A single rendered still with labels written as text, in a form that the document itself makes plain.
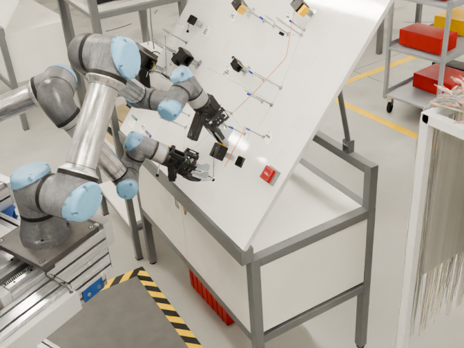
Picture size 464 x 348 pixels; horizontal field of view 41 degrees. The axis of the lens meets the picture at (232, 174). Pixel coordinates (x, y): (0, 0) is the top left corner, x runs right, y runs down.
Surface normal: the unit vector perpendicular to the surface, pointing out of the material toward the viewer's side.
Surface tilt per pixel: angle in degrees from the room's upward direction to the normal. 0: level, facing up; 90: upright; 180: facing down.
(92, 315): 0
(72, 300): 90
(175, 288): 0
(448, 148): 90
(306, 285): 90
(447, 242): 90
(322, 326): 0
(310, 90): 51
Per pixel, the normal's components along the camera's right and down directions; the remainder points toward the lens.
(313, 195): -0.07, -0.85
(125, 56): 0.91, 0.06
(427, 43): -0.77, 0.37
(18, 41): 0.58, 0.40
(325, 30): -0.70, -0.29
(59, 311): 0.81, 0.26
